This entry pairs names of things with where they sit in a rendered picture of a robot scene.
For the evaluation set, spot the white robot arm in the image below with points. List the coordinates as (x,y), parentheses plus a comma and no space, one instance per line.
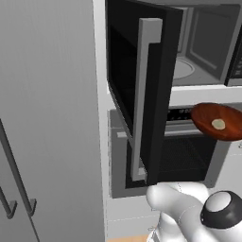
(186,214)

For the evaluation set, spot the black microwave door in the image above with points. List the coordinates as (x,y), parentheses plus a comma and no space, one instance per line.
(123,63)

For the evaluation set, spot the white microwave turntable plate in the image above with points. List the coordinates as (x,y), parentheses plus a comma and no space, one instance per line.
(182,68)

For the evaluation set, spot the pale garlic bulb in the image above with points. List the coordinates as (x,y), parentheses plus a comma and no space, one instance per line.
(218,124)

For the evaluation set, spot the brown wooden bowl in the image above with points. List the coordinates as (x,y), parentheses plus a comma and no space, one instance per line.
(227,113)

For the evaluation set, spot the grey microwave oven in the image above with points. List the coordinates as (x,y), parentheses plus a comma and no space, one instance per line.
(208,41)

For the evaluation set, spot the grey fridge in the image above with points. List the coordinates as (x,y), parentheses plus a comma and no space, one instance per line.
(50,94)

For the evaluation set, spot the grey built-in oven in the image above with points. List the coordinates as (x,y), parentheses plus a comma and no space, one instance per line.
(189,157)

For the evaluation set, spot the white cabinet frame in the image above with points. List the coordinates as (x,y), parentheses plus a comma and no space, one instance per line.
(100,78)

